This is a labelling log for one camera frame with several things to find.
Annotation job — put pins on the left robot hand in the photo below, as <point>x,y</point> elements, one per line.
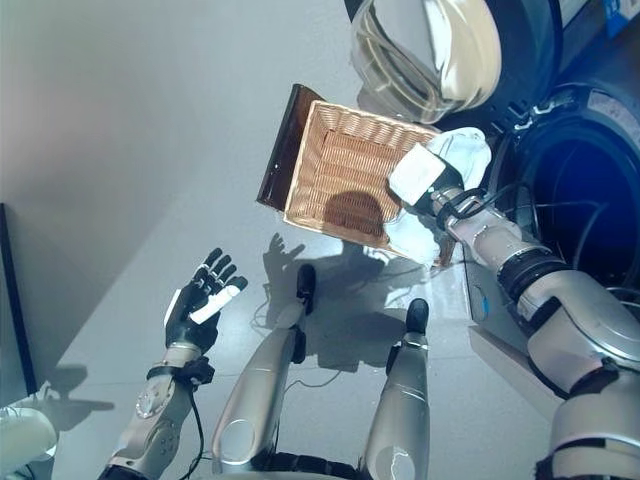
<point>192,320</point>

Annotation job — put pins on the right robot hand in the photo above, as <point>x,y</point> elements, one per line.
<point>420,175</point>

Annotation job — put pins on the white garment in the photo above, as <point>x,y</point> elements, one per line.
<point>470,150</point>

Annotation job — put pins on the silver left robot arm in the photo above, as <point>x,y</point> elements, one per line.
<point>160,415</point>

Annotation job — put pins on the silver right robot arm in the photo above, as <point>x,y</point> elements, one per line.
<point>550,310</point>

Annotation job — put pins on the grey front-load washing machine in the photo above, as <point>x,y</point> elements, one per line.
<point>590,150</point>

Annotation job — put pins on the rectangular wicker laundry basket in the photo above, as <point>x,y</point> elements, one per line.
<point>340,170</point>

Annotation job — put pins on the silver left robot leg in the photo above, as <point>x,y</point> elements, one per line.
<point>260,380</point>

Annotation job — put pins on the silver robot leg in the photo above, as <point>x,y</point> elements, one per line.
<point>260,380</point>
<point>400,400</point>

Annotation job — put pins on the round glass washer door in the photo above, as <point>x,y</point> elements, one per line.
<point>440,55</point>

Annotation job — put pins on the brown acrylic stand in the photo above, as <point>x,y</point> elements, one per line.
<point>287,145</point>

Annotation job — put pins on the grey panel with black edge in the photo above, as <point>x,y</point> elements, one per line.
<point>15,310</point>

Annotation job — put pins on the white rounded device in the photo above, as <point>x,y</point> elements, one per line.
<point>25,435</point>

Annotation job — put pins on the silver right robot leg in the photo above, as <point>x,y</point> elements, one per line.
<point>400,400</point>

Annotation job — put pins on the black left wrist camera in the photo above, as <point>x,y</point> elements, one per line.
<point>201,371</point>

